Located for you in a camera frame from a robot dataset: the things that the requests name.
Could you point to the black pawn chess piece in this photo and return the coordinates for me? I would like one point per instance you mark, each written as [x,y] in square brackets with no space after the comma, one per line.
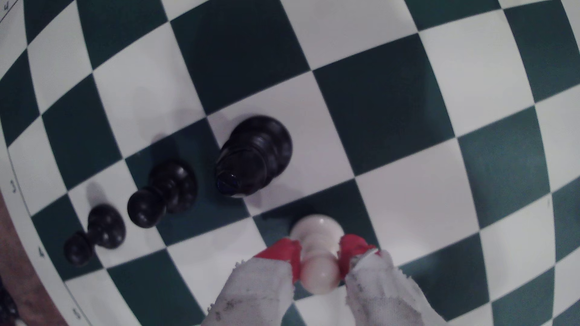
[106,226]
[170,188]

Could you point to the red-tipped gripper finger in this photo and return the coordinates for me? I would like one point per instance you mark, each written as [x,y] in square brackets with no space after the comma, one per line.
[380,294]
[258,294]

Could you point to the black bishop chess piece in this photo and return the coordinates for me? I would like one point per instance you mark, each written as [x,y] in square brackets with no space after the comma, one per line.
[253,154]

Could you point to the white pawn chess piece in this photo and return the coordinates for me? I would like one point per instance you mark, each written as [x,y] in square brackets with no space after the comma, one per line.
[319,271]

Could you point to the green and white chess mat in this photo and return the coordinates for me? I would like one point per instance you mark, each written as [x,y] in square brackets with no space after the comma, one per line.
[385,104]

